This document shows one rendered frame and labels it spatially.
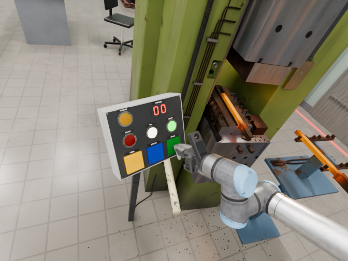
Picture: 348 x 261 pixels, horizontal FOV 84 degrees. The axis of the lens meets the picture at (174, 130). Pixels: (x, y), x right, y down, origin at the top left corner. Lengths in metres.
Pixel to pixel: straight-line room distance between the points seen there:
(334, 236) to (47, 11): 4.03
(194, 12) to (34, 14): 3.36
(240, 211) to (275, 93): 0.85
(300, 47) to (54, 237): 1.87
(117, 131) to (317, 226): 0.67
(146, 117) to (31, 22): 3.48
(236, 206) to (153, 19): 1.11
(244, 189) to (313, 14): 0.70
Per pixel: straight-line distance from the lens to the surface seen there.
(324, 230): 0.70
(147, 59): 1.42
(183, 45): 0.94
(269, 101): 1.37
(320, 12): 1.01
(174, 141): 0.86
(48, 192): 1.96
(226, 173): 0.64
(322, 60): 1.39
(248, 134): 1.11
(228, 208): 0.69
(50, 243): 1.78
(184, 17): 0.90
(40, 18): 4.05
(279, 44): 0.96
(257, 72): 0.97
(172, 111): 0.83
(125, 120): 0.72
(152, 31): 1.36
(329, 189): 1.66
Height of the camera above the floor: 1.65
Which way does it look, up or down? 43 degrees down
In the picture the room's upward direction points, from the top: 16 degrees clockwise
